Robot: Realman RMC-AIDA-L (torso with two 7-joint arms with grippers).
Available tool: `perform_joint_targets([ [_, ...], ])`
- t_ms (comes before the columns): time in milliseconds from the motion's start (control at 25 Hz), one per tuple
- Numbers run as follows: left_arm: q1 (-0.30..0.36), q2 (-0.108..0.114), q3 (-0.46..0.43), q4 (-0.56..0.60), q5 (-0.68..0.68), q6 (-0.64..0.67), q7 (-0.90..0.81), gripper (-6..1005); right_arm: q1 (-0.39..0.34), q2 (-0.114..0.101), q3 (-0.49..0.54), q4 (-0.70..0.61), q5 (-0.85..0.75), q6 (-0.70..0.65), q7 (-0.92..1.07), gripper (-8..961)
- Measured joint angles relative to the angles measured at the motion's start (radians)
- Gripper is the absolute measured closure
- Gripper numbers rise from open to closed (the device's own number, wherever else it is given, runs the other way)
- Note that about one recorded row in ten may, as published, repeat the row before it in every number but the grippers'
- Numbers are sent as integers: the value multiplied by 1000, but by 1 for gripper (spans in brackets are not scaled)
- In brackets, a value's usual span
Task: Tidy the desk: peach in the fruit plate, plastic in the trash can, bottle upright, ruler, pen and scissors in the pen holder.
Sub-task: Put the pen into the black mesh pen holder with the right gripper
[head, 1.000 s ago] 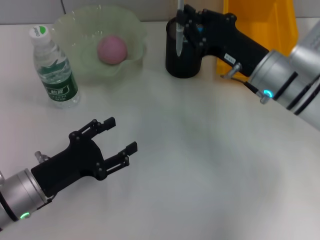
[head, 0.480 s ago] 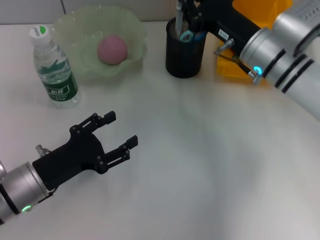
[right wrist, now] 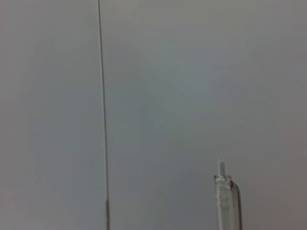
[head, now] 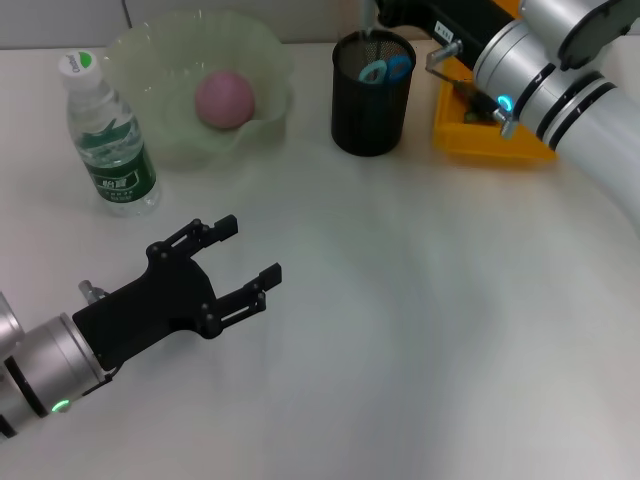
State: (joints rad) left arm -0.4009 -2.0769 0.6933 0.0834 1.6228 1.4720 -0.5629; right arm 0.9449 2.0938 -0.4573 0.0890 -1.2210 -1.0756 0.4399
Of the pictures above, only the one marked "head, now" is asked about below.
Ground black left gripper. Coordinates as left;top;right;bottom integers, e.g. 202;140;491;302
72;213;283;372

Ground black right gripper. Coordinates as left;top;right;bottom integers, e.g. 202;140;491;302
374;0;525;70

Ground blue scissors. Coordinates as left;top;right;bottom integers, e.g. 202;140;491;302
357;54;414;86

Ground green plastic wrapper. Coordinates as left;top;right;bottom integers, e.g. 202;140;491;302
452;79;501;125

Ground pink peach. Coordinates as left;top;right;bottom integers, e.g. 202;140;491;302
193;70;256;131

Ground clear green-label water bottle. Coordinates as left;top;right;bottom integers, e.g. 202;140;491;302
55;48;163;219

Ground black mesh pen holder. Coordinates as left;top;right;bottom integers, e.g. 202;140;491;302
330;29;417;159

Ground translucent green fruit plate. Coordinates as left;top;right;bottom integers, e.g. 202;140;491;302
102;9;296;171

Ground yellow plastic bin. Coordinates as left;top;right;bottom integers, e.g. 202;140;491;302
432;74;560;162

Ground right gripper connector cable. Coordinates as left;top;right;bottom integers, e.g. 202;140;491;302
424;39;520;140

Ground gripper connector cable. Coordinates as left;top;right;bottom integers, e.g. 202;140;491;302
424;39;520;140
78;279;121;397

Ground left gripper connector cable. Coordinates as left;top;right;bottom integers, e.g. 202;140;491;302
78;279;121;397

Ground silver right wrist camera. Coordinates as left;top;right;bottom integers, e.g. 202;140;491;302
557;0;637;71

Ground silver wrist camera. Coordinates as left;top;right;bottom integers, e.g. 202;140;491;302
557;0;637;71
0;292;25;359

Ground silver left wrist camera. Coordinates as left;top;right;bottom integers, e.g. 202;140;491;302
0;292;25;359

